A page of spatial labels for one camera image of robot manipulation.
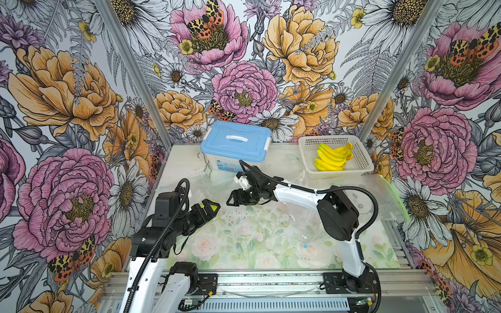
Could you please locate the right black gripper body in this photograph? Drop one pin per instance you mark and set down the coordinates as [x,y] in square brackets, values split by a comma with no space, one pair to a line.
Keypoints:
[254,190]

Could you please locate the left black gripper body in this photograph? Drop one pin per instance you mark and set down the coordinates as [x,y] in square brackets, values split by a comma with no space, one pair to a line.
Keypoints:
[188,222]

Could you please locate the yellow banana bunch small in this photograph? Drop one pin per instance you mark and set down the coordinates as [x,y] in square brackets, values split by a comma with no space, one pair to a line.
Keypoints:
[326,156]

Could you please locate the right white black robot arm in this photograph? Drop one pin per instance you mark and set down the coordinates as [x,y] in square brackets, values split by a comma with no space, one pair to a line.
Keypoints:
[338,215]

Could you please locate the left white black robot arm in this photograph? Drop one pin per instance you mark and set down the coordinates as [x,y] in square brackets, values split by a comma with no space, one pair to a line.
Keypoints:
[151,247]

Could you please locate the blue lid storage box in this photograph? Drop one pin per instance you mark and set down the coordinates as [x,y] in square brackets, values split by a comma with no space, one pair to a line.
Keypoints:
[226,143]

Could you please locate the small green circuit board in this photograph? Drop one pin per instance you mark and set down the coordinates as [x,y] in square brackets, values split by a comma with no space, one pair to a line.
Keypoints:
[187,305]

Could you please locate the white plastic basket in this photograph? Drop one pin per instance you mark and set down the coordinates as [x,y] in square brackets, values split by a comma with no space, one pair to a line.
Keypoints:
[360,164]

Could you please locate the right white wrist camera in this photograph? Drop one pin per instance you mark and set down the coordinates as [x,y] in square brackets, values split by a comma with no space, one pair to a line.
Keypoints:
[242,181]

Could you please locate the metal wire clip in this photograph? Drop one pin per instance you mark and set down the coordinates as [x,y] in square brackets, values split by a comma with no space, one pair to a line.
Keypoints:
[207,168]

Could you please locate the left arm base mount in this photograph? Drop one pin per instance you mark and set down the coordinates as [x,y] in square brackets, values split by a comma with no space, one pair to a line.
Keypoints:
[199,283]

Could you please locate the aluminium front rail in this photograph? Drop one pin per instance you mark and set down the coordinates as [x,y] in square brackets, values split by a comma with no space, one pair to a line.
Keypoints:
[396,290]

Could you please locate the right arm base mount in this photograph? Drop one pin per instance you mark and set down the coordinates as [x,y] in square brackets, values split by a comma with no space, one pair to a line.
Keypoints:
[342,283]

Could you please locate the left aluminium corner post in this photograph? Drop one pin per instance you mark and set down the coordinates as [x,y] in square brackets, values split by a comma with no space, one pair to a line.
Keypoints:
[126,52]

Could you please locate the aluminium corner post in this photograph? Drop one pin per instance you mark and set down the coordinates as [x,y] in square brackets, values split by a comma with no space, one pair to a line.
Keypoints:
[431,10]
[126,52]

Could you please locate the right aluminium corner post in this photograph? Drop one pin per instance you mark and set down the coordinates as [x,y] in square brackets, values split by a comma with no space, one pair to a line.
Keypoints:
[431,10]

